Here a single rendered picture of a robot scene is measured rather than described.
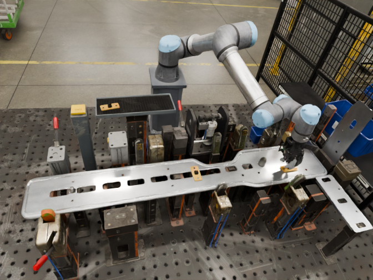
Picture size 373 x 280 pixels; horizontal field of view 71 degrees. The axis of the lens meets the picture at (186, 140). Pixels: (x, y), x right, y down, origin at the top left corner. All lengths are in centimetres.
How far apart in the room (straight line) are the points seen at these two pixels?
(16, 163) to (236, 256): 130
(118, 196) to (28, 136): 95
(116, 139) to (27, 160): 73
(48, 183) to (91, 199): 20
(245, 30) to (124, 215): 91
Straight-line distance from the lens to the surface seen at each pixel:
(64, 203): 116
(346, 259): 166
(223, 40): 117
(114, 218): 105
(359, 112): 142
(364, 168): 159
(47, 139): 187
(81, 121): 131
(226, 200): 111
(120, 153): 119
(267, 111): 106
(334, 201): 138
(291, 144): 120
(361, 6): 326
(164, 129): 126
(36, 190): 123
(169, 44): 150
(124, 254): 130
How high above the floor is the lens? 194
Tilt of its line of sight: 44 degrees down
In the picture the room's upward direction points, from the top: 9 degrees clockwise
